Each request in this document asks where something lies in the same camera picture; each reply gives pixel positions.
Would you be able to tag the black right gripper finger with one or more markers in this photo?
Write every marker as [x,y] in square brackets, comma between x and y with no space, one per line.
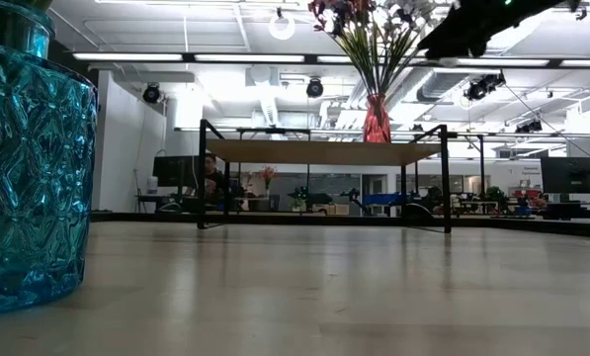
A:
[443,42]

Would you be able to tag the white artificial flower bunch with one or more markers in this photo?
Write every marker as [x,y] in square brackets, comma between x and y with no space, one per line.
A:
[398,15]

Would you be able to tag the red glass vase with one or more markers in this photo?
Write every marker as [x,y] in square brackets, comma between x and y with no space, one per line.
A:
[376,126]

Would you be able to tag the red artificial flower bunch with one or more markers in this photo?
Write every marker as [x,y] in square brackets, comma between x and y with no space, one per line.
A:
[318,9]

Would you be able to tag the blue glass vase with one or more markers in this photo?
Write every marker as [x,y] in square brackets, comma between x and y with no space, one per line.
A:
[32,173]

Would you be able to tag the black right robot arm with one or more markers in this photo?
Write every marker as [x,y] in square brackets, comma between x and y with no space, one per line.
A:
[527,10]

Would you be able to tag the wooden shelf with black legs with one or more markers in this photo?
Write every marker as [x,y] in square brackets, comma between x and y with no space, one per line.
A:
[314,152]

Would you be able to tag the pink flowers in vase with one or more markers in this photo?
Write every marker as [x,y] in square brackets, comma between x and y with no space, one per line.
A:
[268,173]

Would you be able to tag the black ceiling spotlight cluster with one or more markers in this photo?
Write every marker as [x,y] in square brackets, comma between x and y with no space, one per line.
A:
[529,127]
[482,86]

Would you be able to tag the round black ceiling fixture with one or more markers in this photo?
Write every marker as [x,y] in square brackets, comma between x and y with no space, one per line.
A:
[151,93]
[314,88]

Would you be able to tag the blue bin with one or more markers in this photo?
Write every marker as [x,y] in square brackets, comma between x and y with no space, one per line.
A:
[381,199]

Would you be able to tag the black computer monitor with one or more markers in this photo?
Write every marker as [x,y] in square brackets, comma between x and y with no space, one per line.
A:
[571,173]
[176,170]

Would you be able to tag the black beam with light tubes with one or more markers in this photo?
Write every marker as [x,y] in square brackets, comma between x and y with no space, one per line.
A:
[250,58]

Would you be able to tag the small potted plant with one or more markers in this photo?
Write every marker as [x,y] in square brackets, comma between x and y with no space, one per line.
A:
[298,200]

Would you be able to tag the person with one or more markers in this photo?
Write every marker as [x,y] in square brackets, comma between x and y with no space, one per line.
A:
[214,180]

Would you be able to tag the black metal table frame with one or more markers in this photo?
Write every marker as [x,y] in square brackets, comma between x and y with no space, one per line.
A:
[275,218]

